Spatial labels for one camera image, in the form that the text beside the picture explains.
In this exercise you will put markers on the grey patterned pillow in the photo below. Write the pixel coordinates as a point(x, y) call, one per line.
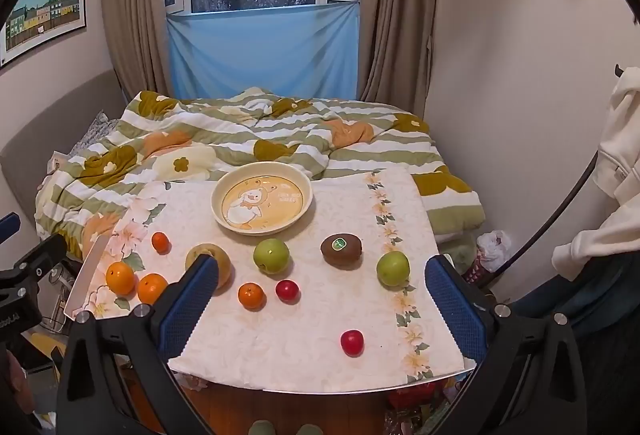
point(95, 130)

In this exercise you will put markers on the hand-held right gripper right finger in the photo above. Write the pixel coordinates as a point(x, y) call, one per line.
point(452, 307)

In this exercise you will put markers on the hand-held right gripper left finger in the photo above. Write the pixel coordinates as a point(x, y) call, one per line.
point(192, 302)

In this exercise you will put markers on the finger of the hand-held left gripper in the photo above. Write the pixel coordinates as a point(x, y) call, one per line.
point(7, 226)
point(42, 252)

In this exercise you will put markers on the floral print table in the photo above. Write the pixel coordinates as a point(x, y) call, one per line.
point(310, 330)

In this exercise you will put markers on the beige curtain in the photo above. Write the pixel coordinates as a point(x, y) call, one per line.
point(132, 5)
point(397, 15)

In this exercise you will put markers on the white hoodie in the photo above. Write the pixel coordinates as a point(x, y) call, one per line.
point(620, 155)

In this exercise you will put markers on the black curved tube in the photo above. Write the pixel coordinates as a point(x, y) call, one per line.
point(560, 220)

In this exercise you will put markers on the white plastic bag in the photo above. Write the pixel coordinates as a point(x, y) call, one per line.
point(494, 247)

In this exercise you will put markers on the large orange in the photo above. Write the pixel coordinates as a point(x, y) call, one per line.
point(151, 289)
point(120, 278)

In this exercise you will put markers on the green apple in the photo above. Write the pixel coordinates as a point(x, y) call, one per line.
point(393, 269)
point(271, 256)

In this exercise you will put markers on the small white box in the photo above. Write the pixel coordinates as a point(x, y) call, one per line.
point(58, 162)

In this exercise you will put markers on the small red fruit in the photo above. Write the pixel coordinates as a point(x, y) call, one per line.
point(352, 342)
point(287, 290)

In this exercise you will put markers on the yellow-brown pear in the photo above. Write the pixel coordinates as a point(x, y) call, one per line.
point(220, 260)

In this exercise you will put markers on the cream plate with cartoon print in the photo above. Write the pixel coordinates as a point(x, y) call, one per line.
point(262, 197)

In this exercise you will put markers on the brown kiwi with green sticker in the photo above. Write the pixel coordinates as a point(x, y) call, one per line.
point(341, 251)

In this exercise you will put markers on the red packaging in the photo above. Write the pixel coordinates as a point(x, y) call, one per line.
point(415, 396)

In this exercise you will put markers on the small tangerine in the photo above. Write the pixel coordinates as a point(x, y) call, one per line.
point(160, 242)
point(251, 295)

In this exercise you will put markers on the wall poster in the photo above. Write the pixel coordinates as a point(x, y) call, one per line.
point(45, 10)

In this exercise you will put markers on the dark blue cloth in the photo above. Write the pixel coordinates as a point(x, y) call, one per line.
point(580, 300)

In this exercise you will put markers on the striped floral blanket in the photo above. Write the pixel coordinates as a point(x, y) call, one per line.
point(280, 135)

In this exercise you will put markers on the grey padded headboard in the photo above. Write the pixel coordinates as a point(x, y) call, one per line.
point(45, 115)

